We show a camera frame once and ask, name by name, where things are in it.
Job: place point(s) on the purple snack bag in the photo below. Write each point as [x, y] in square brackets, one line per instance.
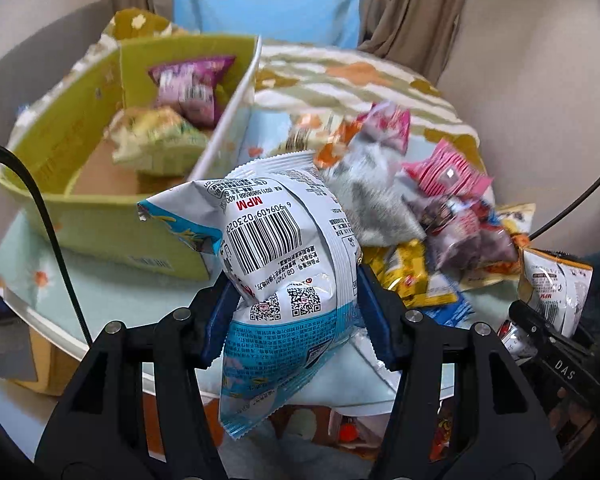
[189, 87]

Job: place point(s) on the pale green snack bag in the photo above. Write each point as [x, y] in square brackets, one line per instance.
[156, 141]

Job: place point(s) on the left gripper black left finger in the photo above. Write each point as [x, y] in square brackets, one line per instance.
[97, 430]

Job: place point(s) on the striped floral blanket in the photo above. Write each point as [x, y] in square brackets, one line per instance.
[276, 75]

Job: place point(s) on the white orange snack bag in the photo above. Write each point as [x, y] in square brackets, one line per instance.
[556, 287]

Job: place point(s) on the green cardboard box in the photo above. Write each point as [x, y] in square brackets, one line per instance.
[92, 202]

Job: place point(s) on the white text snack bag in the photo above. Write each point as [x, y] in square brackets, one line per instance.
[363, 182]

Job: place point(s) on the pink white snack bag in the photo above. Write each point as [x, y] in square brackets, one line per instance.
[389, 124]

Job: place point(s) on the yellow snack bag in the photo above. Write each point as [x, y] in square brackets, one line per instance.
[403, 269]

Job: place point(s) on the cartoon figure snack bag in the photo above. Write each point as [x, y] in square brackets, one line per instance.
[463, 232]

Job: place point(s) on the daisy print tablecloth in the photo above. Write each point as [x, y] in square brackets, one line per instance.
[352, 381]

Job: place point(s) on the pink striped snack bag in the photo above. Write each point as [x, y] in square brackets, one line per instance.
[447, 172]

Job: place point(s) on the white blue snack bag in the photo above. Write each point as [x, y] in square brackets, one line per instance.
[287, 247]

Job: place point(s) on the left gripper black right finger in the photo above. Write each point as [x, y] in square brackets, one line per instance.
[499, 429]

